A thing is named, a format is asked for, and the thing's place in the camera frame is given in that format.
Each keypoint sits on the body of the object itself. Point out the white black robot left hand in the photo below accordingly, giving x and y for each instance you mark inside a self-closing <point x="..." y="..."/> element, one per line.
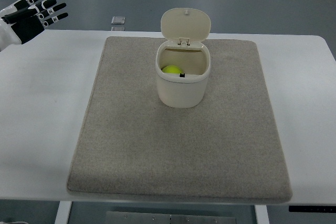
<point x="23" y="20"/>

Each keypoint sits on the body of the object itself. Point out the yellow tennis ball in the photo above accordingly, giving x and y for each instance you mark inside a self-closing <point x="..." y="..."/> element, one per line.
<point x="172" y="69"/>

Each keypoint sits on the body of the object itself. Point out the small clear floor plate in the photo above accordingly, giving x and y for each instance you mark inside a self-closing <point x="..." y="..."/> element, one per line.
<point x="118" y="20"/>

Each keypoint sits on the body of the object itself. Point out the cream lidded plastic bin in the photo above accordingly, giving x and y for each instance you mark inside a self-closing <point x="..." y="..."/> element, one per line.
<point x="185" y="30"/>

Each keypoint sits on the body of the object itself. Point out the beige felt mat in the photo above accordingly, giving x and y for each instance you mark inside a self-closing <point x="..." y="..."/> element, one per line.
<point x="225" y="149"/>

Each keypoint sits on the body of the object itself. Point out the white table leg left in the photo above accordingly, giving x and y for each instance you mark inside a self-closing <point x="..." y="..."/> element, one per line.
<point x="63" y="212"/>

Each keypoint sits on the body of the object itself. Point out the white table leg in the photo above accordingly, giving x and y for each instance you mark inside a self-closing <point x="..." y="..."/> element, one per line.
<point x="261" y="214"/>
<point x="63" y="212"/>

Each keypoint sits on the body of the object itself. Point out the white table leg right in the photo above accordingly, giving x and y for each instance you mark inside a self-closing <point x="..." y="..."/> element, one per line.
<point x="261" y="214"/>

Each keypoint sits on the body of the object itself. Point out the black table control panel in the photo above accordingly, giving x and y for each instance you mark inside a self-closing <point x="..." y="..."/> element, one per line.
<point x="312" y="209"/>

